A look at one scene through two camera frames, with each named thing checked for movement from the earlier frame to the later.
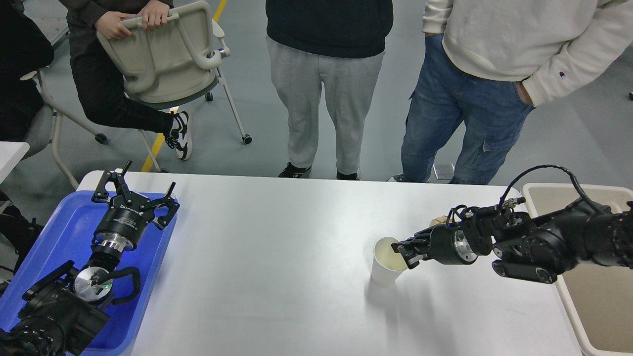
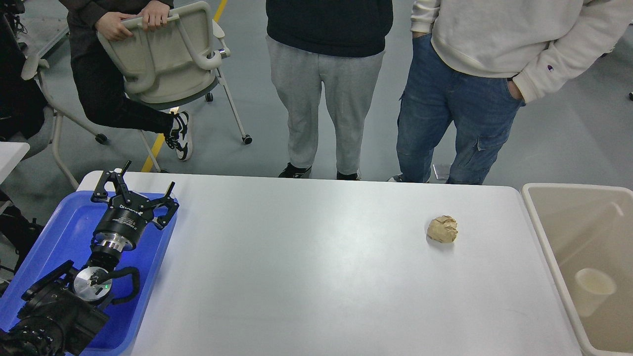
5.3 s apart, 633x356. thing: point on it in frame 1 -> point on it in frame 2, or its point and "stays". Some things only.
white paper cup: [387, 265] -> [592, 287]
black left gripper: [122, 222] stays
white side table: [11, 153] stays
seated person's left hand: [154, 14] stays
